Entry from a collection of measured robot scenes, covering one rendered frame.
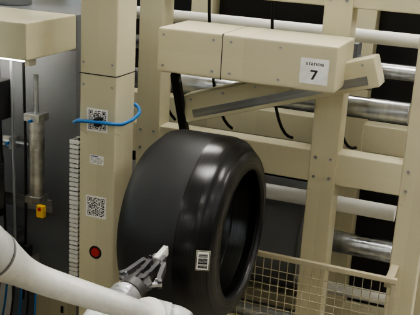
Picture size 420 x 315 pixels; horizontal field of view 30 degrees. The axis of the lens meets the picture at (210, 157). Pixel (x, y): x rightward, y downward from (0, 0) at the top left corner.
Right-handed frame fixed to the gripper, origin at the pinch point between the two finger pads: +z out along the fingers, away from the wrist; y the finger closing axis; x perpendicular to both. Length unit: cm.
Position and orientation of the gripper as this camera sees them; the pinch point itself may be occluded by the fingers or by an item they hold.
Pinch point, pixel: (160, 255)
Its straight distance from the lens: 222.6
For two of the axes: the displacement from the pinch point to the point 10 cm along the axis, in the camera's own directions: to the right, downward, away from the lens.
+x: 0.0, 9.1, 4.2
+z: 3.7, -3.9, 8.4
